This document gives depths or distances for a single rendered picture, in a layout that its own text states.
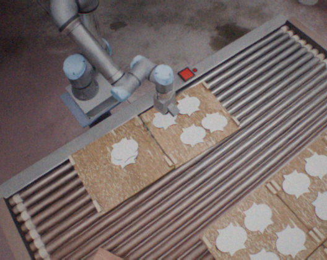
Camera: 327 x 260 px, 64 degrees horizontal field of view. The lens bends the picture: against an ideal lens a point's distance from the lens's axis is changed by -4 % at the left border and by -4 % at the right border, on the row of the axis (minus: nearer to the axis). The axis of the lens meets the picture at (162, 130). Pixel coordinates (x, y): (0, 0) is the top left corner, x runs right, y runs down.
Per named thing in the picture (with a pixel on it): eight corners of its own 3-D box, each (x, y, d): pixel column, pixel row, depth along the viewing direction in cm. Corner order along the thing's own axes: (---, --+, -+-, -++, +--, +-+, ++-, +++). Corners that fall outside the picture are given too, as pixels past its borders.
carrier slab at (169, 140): (140, 116, 147) (139, 115, 145) (201, 83, 156) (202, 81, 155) (175, 169, 134) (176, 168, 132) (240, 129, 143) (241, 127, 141)
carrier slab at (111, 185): (69, 157, 137) (67, 156, 136) (137, 117, 147) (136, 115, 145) (101, 216, 124) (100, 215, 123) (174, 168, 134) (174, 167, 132)
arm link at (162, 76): (160, 59, 110) (177, 69, 108) (161, 75, 120) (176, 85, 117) (148, 71, 107) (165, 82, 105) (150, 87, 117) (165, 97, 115)
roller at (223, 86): (19, 216, 129) (14, 215, 124) (293, 37, 177) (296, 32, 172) (23, 225, 127) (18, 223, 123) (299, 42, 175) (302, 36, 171)
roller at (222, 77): (15, 208, 131) (10, 206, 126) (288, 33, 179) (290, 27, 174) (19, 216, 129) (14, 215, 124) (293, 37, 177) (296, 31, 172)
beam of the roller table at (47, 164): (-5, 194, 136) (-11, 190, 130) (278, 20, 187) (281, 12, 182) (2, 207, 133) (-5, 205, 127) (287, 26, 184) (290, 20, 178)
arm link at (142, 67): (122, 67, 111) (143, 80, 108) (140, 49, 115) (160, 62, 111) (125, 78, 118) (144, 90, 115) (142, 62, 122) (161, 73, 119)
